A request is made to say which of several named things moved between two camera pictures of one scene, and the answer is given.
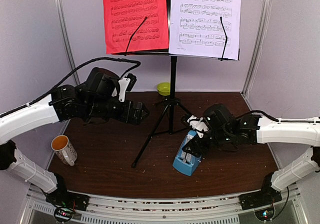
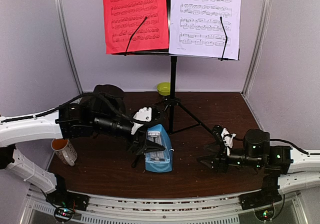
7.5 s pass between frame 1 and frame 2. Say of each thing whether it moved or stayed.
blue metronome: moved
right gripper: moved
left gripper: moved
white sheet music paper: stayed
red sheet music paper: stayed
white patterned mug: stayed
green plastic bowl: stayed
